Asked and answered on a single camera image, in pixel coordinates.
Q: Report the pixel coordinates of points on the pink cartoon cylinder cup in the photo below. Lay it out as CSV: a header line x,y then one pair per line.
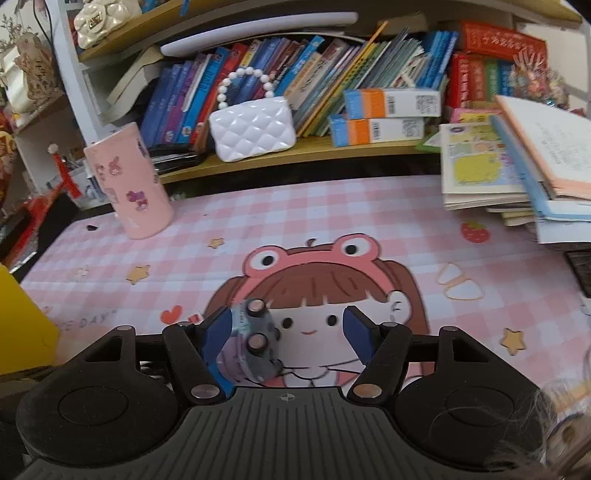
x,y
131,184

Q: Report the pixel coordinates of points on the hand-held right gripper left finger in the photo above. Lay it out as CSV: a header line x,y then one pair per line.
x,y
217,344

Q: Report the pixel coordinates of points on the yellow cardboard box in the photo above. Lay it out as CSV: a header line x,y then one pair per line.
x,y
25,323

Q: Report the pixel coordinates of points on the yellow print booklet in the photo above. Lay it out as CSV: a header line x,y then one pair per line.
x,y
480,166

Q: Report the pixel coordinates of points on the pink checked printed desk mat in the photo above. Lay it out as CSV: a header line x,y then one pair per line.
x,y
369,217

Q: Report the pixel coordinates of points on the stack of workbooks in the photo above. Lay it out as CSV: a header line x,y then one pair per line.
x,y
508,207

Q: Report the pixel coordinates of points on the orange and blue carton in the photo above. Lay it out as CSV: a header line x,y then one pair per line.
x,y
392,104
376,132

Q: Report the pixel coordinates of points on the red dictionary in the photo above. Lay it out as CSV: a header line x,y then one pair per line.
x,y
501,41

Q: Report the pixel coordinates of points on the red thick books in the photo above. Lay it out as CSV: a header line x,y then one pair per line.
x,y
478,83

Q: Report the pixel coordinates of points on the person's hair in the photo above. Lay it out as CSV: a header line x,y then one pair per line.
x,y
545,443

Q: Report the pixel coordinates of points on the white flat tablet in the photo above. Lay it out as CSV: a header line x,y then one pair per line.
x,y
258,32

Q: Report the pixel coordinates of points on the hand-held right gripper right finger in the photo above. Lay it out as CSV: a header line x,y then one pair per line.
x,y
360,334

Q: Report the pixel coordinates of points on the row of colourful children's books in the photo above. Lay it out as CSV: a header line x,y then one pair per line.
x,y
304,78

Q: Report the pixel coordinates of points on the glittery hair ornament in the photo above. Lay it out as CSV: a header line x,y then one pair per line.
x,y
540,83

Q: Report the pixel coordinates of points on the small blue toy car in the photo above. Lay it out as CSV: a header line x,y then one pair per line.
x,y
244,362

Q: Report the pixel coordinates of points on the cream carved ornament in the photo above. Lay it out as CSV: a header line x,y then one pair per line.
x,y
30,74

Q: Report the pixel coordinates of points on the pen holder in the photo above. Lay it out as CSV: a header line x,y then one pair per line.
x,y
76,180

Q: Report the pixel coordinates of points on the open pink-edged workbook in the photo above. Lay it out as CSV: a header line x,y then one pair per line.
x,y
549,143

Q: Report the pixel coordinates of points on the wooden bookshelf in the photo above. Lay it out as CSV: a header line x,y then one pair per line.
x,y
323,150

